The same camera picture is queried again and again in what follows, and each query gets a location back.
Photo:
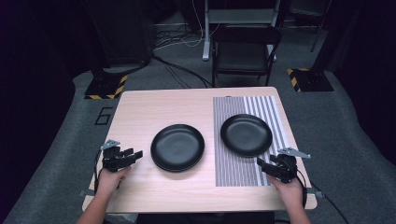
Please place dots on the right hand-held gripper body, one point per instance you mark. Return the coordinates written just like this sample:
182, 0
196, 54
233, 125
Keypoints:
288, 166

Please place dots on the hazard-striped black stand base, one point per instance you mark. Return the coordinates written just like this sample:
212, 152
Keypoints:
309, 79
106, 85

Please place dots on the grey striped place mat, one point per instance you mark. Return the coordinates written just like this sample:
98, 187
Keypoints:
236, 172

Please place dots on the person's right hand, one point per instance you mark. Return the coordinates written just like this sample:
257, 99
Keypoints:
289, 193

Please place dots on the black folding chair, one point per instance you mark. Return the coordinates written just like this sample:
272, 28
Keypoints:
244, 53

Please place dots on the black round plate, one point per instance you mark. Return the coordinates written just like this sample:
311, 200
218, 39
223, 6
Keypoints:
177, 146
177, 170
246, 134

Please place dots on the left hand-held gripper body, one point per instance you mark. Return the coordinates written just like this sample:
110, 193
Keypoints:
112, 158

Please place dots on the person's left hand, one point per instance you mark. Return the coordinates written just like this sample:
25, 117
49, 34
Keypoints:
109, 182

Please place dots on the person's dark clothing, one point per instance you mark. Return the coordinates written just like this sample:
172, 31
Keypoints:
205, 218

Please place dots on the white metal desk frame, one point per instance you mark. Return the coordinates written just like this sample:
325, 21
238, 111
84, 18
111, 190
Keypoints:
238, 15

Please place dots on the black cabinet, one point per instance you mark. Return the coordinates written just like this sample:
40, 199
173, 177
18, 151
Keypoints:
124, 31

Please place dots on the grey table bracket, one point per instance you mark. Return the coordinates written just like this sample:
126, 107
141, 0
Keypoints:
316, 193
85, 193

